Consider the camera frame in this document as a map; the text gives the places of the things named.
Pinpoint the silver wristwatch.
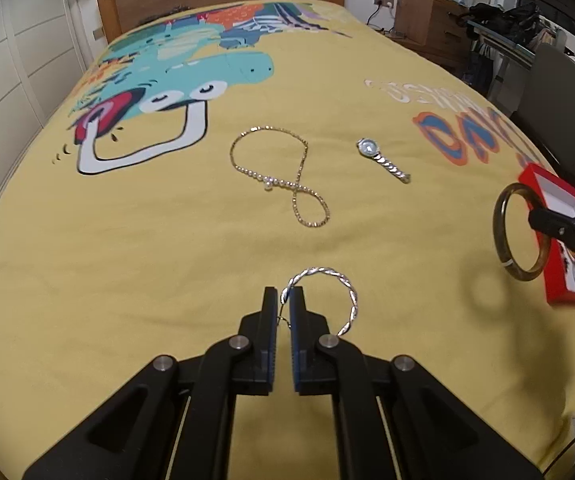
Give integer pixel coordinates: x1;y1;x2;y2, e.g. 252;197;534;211
357;138;411;184

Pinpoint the grey office chair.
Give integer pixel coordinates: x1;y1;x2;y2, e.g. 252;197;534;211
510;44;575;186

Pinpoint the twisted silver bangle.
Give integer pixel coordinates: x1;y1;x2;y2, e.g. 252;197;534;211
276;266;359;337

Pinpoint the red jewelry box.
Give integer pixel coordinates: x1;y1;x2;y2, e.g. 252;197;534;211
519;162;575;304

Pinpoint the yellow cartoon bedspread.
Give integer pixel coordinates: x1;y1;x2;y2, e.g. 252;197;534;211
0;0;575;479

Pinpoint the green jade bangle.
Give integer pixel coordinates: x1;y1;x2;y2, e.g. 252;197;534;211
493;182;551;282

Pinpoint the wall power socket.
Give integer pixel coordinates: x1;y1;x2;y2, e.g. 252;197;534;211
373;0;395;9

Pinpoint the wooden nightstand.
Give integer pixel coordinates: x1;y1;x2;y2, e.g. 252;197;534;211
391;0;472;77

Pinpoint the white wardrobe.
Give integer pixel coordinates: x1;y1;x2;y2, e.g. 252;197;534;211
0;0;86;196

